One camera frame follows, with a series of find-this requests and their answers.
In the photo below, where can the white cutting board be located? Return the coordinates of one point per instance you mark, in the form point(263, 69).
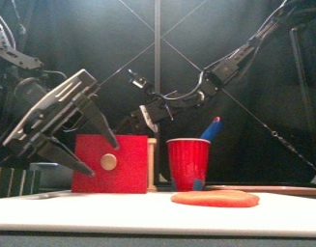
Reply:
point(121, 215)

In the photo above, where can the brown wooden board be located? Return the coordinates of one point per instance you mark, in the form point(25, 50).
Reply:
point(273, 190)

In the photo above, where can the red plastic cup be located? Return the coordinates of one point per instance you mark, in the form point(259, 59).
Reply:
point(188, 164)

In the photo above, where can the blue tool with red tip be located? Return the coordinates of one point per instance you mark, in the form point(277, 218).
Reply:
point(213, 130)

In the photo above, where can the flat orange dough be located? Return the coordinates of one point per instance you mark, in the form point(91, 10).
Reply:
point(217, 198)

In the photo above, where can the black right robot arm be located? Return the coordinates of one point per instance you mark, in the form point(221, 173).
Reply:
point(234, 62)

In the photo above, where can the light wooden drawer cabinet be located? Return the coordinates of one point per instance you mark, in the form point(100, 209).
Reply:
point(152, 164)

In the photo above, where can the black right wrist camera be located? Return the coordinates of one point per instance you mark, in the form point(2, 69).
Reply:
point(140, 81)

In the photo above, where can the green white striped block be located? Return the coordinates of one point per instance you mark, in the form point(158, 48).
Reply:
point(12, 181)

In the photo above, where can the grey vertical frame pole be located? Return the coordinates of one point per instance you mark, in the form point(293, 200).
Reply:
point(158, 38)

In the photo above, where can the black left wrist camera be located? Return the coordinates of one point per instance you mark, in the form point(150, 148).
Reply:
point(32, 91)

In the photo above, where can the red front wooden drawer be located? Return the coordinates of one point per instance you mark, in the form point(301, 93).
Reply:
point(121, 167)

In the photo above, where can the black metal frame post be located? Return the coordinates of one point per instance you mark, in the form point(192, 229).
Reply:
point(301, 80)

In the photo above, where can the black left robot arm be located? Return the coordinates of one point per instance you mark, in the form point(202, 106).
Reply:
point(18, 58)

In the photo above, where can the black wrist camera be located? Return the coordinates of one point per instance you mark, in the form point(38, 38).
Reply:
point(140, 81)
point(32, 91)

